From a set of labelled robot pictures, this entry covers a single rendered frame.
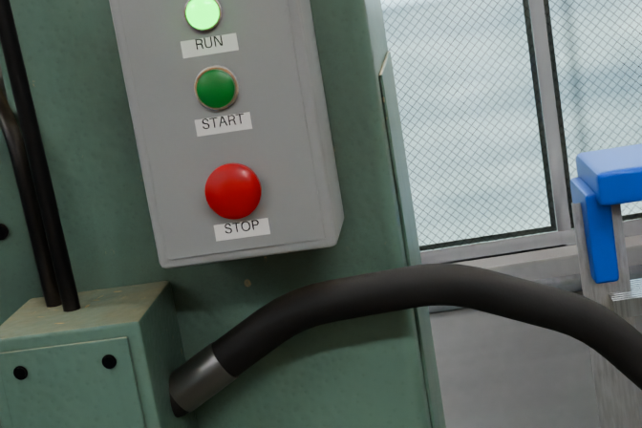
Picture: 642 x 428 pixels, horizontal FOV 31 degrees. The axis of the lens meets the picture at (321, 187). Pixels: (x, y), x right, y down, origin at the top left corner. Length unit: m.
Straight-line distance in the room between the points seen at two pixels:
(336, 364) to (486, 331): 1.58
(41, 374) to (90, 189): 0.12
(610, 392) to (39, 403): 1.07
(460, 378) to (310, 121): 1.72
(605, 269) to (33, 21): 1.01
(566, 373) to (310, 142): 1.75
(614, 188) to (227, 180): 0.95
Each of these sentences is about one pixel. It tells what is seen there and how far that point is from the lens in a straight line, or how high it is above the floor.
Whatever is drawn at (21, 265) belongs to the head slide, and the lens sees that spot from 0.78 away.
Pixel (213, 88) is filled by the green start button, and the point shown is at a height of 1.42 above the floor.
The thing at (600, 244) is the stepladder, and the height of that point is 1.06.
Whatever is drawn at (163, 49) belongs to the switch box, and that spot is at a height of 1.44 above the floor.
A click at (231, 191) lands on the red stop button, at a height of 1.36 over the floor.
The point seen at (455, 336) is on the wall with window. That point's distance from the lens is 2.28.
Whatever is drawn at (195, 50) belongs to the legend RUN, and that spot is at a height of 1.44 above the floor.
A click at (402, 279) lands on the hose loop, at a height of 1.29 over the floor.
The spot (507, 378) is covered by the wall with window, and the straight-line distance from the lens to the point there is 2.32.
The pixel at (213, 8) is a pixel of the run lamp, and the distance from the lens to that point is 0.62.
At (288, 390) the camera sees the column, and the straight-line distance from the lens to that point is 0.73.
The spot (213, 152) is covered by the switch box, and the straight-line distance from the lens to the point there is 0.63.
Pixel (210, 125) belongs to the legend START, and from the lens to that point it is 0.63.
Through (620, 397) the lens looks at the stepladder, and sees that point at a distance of 1.62.
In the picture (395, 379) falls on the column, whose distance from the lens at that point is 0.72.
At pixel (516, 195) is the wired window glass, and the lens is 2.30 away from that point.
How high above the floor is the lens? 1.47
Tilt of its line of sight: 11 degrees down
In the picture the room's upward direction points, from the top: 9 degrees counter-clockwise
